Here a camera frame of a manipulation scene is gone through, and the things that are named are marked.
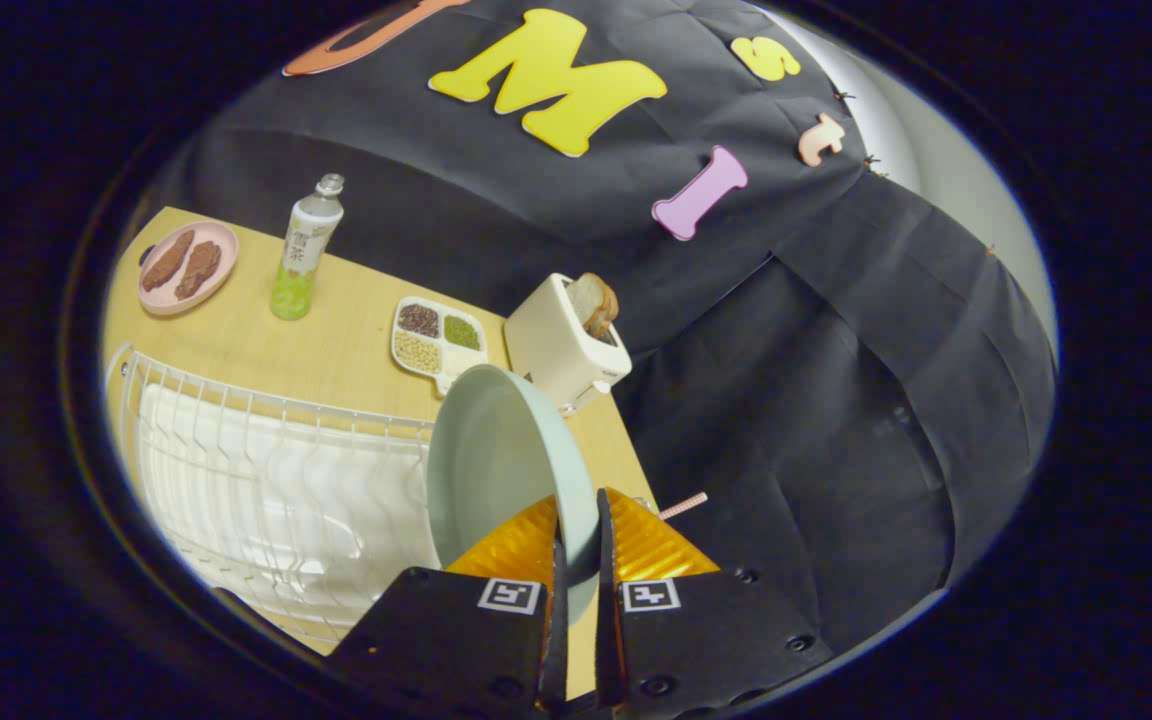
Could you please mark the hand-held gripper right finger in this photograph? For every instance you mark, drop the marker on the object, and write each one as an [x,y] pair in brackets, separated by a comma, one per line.
[706,640]

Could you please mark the green drink bottle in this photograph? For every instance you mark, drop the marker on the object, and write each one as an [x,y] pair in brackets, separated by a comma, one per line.
[304,245]

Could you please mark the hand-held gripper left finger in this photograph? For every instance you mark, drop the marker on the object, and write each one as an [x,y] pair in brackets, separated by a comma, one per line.
[456,640]

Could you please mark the white divided bean tray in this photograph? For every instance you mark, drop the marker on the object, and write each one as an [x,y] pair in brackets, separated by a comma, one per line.
[436,340]

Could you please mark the pink plate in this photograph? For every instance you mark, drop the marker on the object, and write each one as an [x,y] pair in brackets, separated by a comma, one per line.
[221,240]

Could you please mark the brown bread slice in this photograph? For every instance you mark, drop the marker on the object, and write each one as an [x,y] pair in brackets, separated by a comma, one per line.
[591,300]

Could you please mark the brown meat piece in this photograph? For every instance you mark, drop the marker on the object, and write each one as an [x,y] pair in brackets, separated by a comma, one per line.
[168,260]
[198,270]

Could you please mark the black backdrop cloth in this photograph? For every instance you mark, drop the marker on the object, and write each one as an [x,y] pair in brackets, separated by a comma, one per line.
[836,400]

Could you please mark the pale green plate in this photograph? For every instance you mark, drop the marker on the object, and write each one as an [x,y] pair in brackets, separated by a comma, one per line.
[496,450]

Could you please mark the cream toaster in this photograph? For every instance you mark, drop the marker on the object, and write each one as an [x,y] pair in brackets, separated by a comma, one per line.
[556,350]

